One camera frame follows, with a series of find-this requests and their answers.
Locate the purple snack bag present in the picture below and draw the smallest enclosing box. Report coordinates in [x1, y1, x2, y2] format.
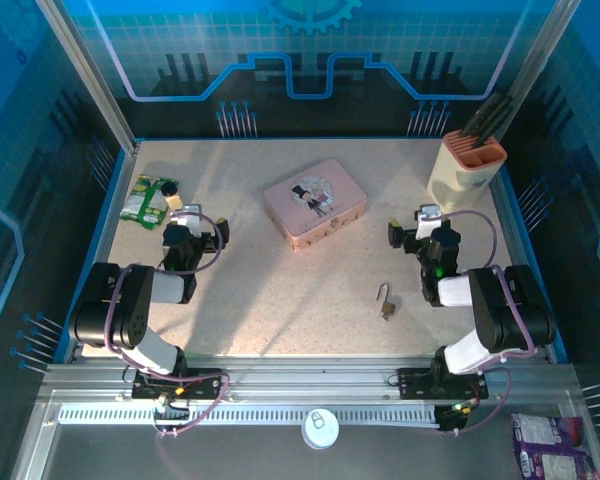
[509, 412, 600, 480]

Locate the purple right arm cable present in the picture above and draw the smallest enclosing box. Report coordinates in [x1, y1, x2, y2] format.
[432, 208, 538, 439]

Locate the pink tin box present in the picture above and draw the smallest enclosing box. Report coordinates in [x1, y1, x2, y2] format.
[262, 157, 370, 254]

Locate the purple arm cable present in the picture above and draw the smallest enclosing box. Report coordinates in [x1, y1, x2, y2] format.
[432, 208, 538, 439]
[103, 210, 232, 441]

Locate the beige knife block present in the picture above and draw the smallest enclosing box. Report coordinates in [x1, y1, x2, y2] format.
[426, 129, 509, 212]

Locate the green snack bag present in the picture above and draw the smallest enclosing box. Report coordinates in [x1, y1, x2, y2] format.
[118, 173, 180, 231]

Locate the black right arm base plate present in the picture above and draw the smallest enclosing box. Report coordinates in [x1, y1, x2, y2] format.
[397, 367, 489, 401]

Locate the white slotted cable duct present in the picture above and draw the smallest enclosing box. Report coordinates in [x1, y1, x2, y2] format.
[57, 404, 442, 427]

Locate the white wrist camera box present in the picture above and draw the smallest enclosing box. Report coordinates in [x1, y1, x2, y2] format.
[413, 203, 444, 241]
[169, 203, 204, 237]

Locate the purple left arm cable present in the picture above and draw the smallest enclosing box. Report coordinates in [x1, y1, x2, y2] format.
[103, 210, 232, 441]

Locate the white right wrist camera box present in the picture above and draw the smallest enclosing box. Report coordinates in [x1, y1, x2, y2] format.
[413, 203, 444, 241]

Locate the brass padlock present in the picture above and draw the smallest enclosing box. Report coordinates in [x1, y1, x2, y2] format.
[376, 281, 399, 322]

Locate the aluminium frame rail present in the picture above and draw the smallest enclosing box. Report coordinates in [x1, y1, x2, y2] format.
[38, 353, 582, 402]

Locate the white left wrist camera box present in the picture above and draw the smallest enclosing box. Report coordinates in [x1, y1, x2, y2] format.
[169, 203, 204, 237]

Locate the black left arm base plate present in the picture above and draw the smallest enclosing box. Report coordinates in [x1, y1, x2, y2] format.
[131, 368, 230, 401]

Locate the white round lid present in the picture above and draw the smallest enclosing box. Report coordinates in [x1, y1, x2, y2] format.
[301, 408, 341, 450]

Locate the black knife handle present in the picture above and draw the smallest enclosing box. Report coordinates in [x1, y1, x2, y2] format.
[470, 98, 511, 145]
[478, 110, 514, 150]
[460, 92, 502, 137]

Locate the aluminium frame post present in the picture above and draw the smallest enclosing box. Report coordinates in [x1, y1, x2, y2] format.
[499, 0, 584, 142]
[33, 0, 141, 154]

